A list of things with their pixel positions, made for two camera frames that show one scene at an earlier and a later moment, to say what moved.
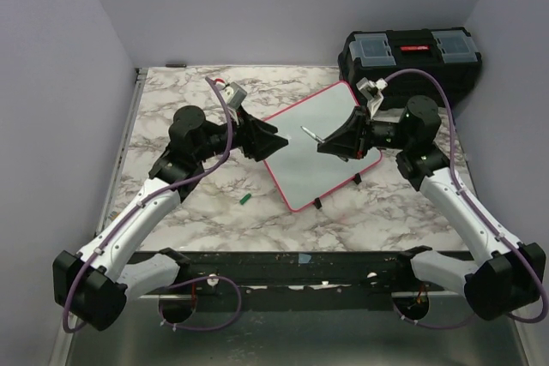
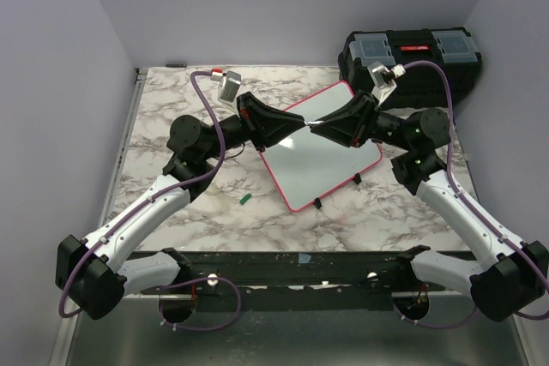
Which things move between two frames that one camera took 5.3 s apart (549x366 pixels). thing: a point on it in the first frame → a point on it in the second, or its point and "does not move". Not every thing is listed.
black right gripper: (353, 139) → (352, 125)
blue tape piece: (304, 258) does not move
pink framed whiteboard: (304, 175) does not move
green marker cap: (246, 197) does not move
